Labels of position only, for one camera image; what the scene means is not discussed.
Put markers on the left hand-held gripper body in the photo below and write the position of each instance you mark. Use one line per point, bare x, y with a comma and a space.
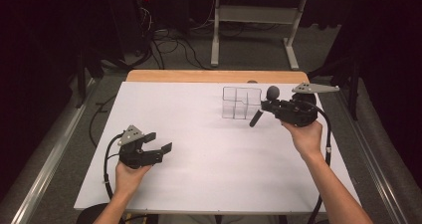
136, 154

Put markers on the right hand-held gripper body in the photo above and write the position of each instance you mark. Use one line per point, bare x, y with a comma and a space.
297, 112

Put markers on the black makeup brush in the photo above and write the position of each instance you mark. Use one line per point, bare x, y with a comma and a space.
273, 93

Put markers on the clear acrylic organizer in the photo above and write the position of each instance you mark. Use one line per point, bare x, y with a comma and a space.
240, 103

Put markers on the person's left hand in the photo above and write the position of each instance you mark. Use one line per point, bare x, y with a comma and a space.
127, 180

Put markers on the person's right hand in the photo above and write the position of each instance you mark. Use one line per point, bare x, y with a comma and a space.
307, 139

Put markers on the black metal stand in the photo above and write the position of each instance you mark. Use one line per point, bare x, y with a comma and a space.
82, 81
354, 91

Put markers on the black round stool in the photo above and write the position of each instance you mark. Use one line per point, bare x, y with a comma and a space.
91, 214

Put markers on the metal floor rail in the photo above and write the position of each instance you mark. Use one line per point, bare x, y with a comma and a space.
378, 171
49, 161

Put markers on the grey metal desk frame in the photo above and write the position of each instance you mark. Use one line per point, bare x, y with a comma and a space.
255, 13

